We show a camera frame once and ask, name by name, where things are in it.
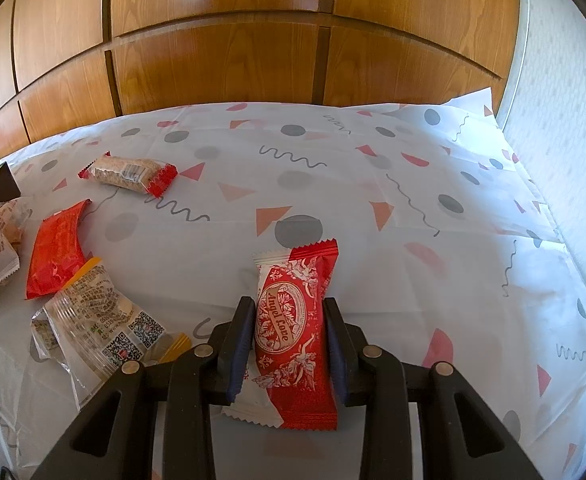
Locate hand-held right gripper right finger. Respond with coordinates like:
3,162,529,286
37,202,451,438
322,297,544,480

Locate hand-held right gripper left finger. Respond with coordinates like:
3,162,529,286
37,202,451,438
30,296,257,480

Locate red white patterned snack packet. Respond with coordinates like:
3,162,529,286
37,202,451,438
220,239,340,432

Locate clear packet with yellow ends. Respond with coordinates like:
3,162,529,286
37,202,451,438
30,257,193,381

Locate clear sesame bar packet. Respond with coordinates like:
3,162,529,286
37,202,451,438
78,152,179,198

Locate wooden panelled wardrobe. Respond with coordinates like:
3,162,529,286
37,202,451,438
0,0,521,166

